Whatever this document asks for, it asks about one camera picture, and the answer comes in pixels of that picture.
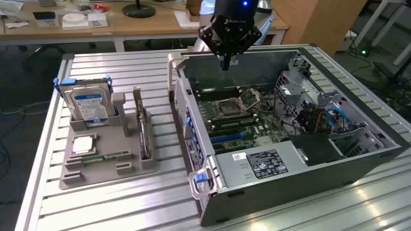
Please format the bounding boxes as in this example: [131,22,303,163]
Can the dark grey PC case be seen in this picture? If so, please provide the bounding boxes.
[167,43,411,228]

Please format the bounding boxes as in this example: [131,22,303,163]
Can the green motherboard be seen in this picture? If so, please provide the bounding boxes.
[195,85,291,154]

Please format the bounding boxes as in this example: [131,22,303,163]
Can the black wire bundle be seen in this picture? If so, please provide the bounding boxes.
[294,107,333,135]

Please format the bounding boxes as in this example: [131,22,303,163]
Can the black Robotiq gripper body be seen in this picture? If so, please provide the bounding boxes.
[211,0,258,56]

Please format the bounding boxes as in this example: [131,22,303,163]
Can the red wire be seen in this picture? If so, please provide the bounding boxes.
[313,109,323,131]

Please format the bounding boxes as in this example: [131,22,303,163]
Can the white paper slip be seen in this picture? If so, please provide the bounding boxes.
[4,21,30,29]

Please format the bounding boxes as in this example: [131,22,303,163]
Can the metal socket cover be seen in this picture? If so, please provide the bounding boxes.
[239,88,263,111]

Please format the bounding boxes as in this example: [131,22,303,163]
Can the wooden desk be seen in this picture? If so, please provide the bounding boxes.
[0,0,291,52]

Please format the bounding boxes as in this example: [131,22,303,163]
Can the silver CPU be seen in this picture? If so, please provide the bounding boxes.
[71,137,95,154]

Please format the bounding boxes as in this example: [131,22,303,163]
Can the wooden cabinet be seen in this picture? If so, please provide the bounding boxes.
[282,0,369,58]

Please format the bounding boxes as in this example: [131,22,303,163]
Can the black RAM stick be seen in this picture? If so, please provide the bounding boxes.
[211,115,258,128]

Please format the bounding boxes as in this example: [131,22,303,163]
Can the light blue floor cable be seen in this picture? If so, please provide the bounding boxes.
[0,100,50,116]

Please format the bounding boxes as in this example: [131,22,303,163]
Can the grey disk bay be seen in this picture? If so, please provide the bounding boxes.
[327,127,387,158]

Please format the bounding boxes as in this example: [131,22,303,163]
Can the white paper stack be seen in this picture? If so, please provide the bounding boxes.
[174,10,202,30]

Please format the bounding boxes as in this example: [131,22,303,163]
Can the black round lamp base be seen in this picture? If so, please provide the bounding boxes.
[122,0,156,18]

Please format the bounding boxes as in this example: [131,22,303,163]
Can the plain white box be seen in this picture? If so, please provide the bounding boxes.
[87,13,110,28]

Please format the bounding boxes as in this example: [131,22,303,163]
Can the blue wire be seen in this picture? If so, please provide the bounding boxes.
[325,108,351,133]

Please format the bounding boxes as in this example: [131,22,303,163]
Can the grey power supply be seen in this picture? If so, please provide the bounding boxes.
[214,141,310,189]

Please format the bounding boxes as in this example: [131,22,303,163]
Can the grey parts rack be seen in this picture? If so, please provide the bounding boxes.
[59,91,159,191]

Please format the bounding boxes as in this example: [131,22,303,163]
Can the green RAM stick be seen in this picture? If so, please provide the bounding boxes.
[82,152,128,163]

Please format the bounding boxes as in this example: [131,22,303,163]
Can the white table frame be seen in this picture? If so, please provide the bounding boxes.
[353,0,411,66]

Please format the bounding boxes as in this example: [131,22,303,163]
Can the hard disk with blue caddy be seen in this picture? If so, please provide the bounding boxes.
[52,76,114,128]

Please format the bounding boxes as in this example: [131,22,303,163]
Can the white box with black top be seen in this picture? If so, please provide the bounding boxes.
[32,11,60,28]

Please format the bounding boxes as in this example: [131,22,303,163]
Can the black office chair base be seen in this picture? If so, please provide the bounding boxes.
[18,42,98,72]

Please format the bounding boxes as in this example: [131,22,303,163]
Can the blue expansion slot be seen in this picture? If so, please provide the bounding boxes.
[210,131,248,143]

